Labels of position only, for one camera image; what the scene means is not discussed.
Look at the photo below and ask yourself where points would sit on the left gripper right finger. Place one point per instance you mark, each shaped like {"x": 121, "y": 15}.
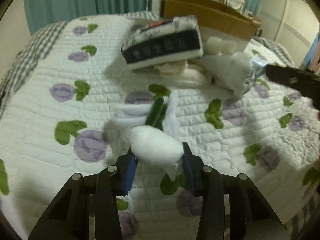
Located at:
{"x": 251, "y": 216}

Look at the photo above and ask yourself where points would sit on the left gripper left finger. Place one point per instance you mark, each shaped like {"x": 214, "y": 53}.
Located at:
{"x": 67, "y": 215}

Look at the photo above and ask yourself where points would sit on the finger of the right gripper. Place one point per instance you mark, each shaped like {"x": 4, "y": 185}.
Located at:
{"x": 304, "y": 82}

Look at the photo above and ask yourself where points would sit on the clear plastic cloth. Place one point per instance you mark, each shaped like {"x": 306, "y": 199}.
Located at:
{"x": 236, "y": 72}

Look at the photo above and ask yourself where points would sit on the white socks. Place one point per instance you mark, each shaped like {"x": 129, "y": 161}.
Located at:
{"x": 216, "y": 45}

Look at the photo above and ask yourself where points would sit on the white cotton wad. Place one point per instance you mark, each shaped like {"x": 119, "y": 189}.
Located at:
{"x": 153, "y": 147}

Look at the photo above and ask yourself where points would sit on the cream cloth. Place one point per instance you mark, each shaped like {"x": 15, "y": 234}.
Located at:
{"x": 184, "y": 74}

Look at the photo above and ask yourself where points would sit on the black white tissue pack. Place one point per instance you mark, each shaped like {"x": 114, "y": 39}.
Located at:
{"x": 164, "y": 41}

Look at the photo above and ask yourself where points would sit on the white louvered wardrobe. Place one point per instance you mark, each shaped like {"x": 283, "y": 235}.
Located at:
{"x": 290, "y": 23}

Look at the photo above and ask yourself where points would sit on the floral quilted white blanket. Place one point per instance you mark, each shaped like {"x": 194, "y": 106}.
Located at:
{"x": 69, "y": 102}

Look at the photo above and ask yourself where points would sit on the white folded cloth green stripe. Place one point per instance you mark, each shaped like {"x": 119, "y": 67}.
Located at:
{"x": 159, "y": 113}

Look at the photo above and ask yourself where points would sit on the brown cardboard box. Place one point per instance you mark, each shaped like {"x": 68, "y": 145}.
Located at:
{"x": 213, "y": 15}

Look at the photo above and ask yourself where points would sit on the grey checked bed sheet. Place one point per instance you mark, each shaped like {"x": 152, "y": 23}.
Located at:
{"x": 25, "y": 62}

